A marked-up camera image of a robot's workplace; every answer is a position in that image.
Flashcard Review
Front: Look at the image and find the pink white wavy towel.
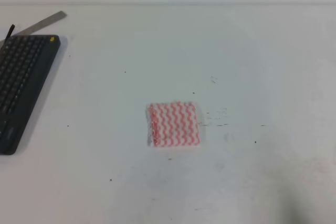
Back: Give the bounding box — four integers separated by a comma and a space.
145, 101, 201, 148

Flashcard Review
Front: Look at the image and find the black keyboard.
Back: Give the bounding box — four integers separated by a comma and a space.
1, 35, 60, 155

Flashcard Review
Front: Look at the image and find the metal ruler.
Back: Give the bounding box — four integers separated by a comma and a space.
1, 11, 68, 48

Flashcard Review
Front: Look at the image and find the black strap near keyboard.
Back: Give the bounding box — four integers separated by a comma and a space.
3, 24, 16, 44

